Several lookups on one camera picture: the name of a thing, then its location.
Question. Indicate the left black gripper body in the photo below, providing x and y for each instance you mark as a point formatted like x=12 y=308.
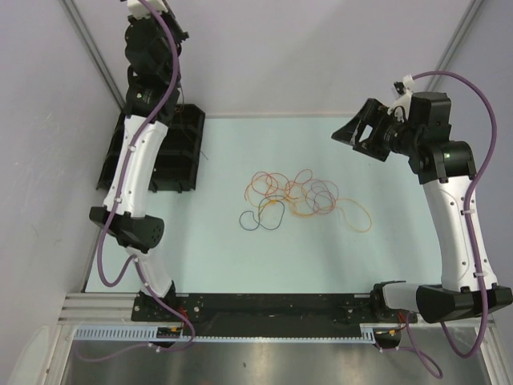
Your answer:
x=174 y=30

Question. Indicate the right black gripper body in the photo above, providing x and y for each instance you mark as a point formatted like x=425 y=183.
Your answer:
x=398 y=136

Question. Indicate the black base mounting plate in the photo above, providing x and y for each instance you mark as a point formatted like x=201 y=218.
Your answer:
x=238 y=326

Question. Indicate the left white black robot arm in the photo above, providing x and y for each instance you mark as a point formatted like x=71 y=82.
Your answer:
x=153 y=45

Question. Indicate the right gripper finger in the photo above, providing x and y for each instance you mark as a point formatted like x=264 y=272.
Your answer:
x=367 y=117
x=373 y=148

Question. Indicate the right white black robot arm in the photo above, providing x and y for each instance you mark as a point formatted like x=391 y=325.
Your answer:
x=418 y=127

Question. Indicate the black compartment tray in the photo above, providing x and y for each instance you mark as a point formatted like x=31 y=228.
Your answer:
x=178 y=159

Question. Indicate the white slotted cable duct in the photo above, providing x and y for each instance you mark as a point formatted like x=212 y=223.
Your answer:
x=364 y=335

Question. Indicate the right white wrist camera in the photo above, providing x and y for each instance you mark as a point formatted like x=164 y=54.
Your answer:
x=402 y=92

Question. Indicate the aluminium frame rail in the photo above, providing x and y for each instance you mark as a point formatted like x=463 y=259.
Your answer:
x=96 y=309

